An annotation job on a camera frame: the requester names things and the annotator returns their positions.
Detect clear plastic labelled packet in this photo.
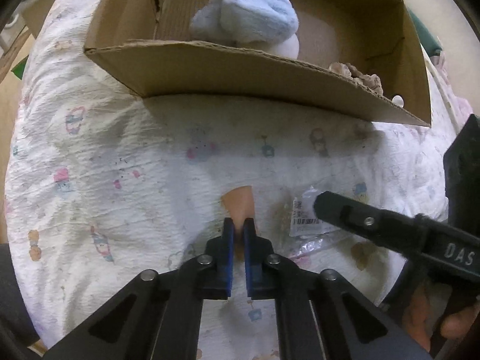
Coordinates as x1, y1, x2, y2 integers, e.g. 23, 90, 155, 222
285, 184, 350, 258

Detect right hand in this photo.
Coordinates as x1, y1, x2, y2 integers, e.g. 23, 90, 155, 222
401, 281, 479, 351

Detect teal cushion right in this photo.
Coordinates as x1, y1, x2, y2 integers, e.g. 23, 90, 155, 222
408, 8, 443, 57

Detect white patterned bed quilt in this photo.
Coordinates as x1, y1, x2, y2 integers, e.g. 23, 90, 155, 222
5, 0, 472, 347

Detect light blue fluffy sock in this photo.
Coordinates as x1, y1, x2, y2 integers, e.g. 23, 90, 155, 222
189, 0, 299, 59

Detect brown cardboard box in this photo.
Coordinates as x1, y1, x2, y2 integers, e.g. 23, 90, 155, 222
84, 0, 431, 127

